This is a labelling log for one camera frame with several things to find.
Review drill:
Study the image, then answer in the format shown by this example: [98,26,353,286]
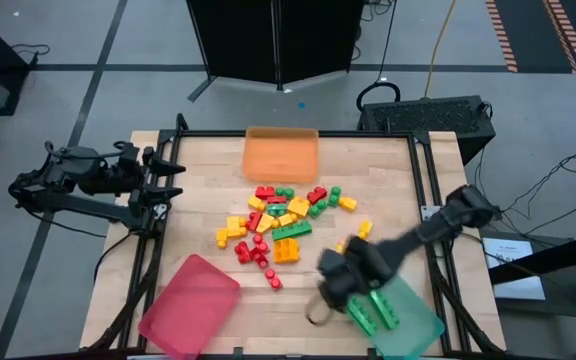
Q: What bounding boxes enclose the green plastic bin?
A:
[346,273,447,360]

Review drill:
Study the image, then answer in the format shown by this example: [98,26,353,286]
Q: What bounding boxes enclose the yellow cable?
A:
[422,0,458,100]

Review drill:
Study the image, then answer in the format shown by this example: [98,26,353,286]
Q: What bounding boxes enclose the black metal table frame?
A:
[85,112,507,360]

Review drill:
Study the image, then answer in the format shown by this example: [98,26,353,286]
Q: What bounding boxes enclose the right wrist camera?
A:
[316,248,348,281]

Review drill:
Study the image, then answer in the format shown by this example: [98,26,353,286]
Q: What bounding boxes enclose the black looped floor cable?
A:
[355,0,403,115]

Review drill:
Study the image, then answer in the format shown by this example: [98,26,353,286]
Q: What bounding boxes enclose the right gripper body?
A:
[340,237,394,294]

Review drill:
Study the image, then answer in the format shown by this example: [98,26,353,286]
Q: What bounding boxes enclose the red plastic bin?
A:
[137,253,243,360]

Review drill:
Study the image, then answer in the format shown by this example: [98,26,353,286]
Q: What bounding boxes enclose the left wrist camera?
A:
[116,141,142,170]

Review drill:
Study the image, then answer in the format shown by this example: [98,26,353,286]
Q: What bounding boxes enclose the black side cart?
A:
[480,227,576,360]

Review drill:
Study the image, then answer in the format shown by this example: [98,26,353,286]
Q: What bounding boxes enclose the black floor cable bundle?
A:
[472,144,576,237]

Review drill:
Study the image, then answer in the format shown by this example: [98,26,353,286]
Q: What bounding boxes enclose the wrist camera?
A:
[116,141,142,170]
[316,248,348,281]

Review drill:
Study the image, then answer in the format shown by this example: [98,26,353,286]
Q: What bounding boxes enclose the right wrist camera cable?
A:
[305,292,343,328]

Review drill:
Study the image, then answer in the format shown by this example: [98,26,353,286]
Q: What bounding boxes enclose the black folding screen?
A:
[186,0,368,104]

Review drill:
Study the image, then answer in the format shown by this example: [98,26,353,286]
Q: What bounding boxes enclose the black mat orange stripes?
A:
[485,0,576,75]

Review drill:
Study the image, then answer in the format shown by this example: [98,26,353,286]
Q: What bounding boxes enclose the black perforated computer case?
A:
[356,94,498,166]

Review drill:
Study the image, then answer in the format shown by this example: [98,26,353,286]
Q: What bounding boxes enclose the white paper sheet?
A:
[481,236,548,302]

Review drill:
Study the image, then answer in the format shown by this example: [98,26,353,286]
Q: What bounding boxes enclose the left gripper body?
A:
[92,160,145,199]

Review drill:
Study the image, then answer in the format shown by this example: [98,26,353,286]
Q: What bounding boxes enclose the large yellow building block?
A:
[273,237,301,264]

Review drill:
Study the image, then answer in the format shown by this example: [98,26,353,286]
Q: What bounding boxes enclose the thin black floor cable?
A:
[10,43,52,67]

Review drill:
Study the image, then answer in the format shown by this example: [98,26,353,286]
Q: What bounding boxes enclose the orange plastic bin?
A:
[241,125,321,184]

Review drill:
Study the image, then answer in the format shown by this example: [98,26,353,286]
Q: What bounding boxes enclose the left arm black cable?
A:
[92,229,142,284]

